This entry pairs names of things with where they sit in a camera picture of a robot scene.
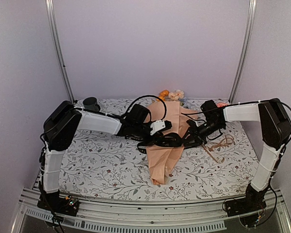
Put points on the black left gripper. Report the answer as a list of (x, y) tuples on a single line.
[(154, 139)]

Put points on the red patterned small dish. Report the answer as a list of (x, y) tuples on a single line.
[(221, 104)]

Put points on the tan ribbon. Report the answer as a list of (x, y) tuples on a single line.
[(216, 147)]

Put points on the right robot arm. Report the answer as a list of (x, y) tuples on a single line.
[(266, 122)]

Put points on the peach wrapping paper sheet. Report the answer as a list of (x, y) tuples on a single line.
[(162, 160)]

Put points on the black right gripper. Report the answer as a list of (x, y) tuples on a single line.
[(195, 134)]

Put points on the dark grey mug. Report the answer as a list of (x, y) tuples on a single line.
[(91, 103)]

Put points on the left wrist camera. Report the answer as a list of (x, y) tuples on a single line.
[(159, 126)]

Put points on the black printed ribbon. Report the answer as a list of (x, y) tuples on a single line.
[(170, 140)]

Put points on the orange fake flower stem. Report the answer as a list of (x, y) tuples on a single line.
[(172, 96)]

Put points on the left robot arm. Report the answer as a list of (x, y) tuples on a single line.
[(60, 129)]

